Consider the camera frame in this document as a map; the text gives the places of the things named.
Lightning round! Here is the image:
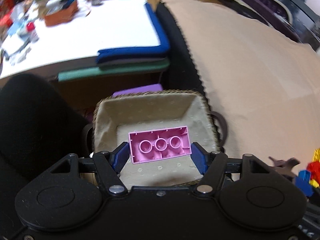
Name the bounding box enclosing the pink toy brick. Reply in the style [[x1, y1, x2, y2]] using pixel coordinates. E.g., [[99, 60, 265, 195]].
[[128, 126, 191, 164]]

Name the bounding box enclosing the wicker basket with fabric liner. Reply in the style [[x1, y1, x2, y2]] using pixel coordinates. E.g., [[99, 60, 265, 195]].
[[93, 90, 220, 189]]

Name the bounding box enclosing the pile of toy bricks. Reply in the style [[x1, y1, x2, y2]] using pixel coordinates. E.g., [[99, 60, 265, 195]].
[[294, 148, 319, 197]]

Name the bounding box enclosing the beige blanket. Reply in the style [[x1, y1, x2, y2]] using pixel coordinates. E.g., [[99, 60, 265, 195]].
[[158, 0, 319, 172]]

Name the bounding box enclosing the green folded mat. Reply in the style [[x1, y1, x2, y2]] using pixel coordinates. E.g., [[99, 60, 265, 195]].
[[57, 58, 170, 82]]

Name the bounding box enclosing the blue folded mat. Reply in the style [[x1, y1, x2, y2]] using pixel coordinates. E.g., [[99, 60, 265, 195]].
[[96, 2, 170, 63]]

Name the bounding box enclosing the brown leather pencil case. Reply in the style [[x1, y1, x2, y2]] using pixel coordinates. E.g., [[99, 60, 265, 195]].
[[44, 1, 79, 27]]

